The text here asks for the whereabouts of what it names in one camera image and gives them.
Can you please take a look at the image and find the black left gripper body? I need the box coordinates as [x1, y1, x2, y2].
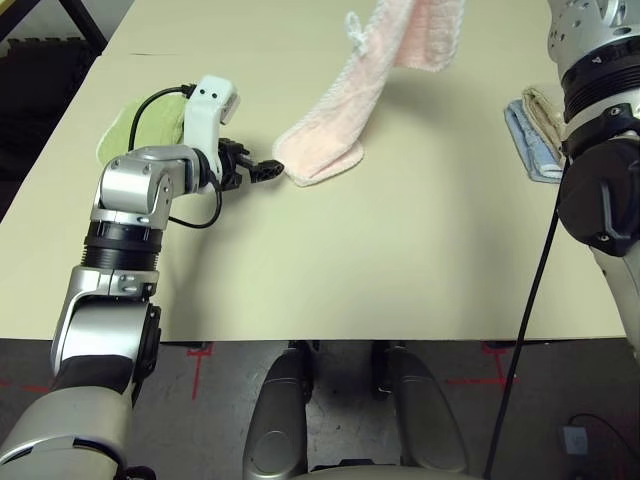
[217, 137, 256, 194]

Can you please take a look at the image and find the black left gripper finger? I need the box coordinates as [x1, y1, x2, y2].
[239, 149, 287, 170]
[249, 166, 286, 183]

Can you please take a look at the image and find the pink terry towel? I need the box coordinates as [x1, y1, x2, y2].
[272, 0, 469, 189]

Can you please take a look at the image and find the green folded towel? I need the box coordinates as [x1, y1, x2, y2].
[95, 94, 189, 169]

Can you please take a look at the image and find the light blue folded towel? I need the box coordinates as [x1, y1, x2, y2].
[503, 99, 566, 185]

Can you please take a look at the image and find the beige folded towel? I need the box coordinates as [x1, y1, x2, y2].
[521, 87, 569, 156]

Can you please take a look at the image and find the black foam floor mat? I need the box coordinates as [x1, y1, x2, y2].
[0, 37, 99, 221]

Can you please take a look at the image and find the grey left robot leg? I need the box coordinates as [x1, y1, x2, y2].
[242, 342, 316, 480]

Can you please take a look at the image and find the grey robot leg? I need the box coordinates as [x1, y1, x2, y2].
[372, 342, 471, 471]
[242, 342, 316, 480]

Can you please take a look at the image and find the grey right robot leg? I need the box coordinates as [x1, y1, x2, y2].
[372, 342, 471, 471]

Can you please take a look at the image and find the beige robot waist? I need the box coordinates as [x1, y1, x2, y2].
[299, 464, 501, 480]

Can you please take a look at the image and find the small grey floor box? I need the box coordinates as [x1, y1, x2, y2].
[562, 424, 591, 456]

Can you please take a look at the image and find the black left wrist camera cable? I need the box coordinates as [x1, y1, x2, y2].
[127, 85, 224, 230]

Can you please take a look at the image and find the black metal frame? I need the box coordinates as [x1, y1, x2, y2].
[0, 0, 109, 59]

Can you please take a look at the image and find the thin black floor cable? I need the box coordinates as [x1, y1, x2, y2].
[569, 412, 640, 480]

